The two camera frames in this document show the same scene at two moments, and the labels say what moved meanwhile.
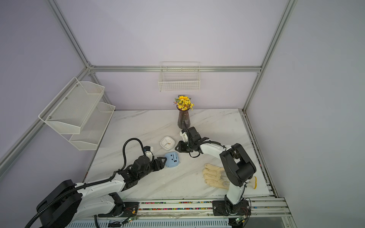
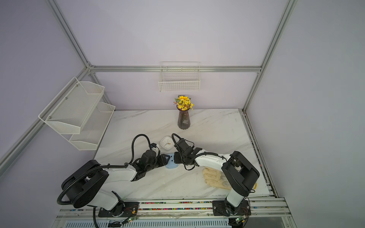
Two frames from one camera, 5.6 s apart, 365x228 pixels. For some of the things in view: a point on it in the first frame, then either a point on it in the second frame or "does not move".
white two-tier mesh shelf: x=76 y=114 does not move
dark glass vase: x=184 y=118 does not move
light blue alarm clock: x=172 y=159 does not move
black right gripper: x=181 y=147 to x=177 y=158
